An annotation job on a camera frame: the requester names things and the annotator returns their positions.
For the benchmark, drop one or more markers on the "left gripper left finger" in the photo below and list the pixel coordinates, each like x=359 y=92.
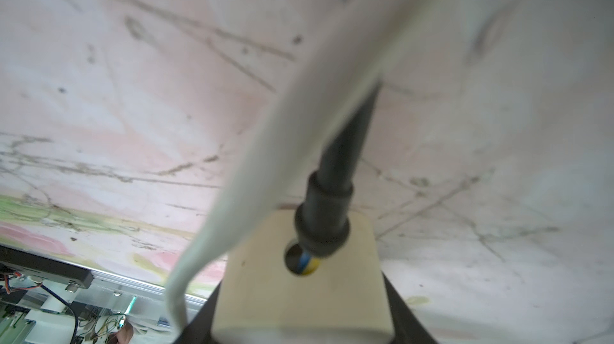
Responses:
x=199 y=331

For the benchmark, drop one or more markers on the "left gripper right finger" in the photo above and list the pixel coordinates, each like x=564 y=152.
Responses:
x=406 y=326

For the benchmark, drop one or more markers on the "cream power strip red sockets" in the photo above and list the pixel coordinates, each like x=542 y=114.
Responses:
x=342 y=301

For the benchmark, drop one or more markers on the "aluminium rail frame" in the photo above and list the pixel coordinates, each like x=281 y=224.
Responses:
x=49 y=301

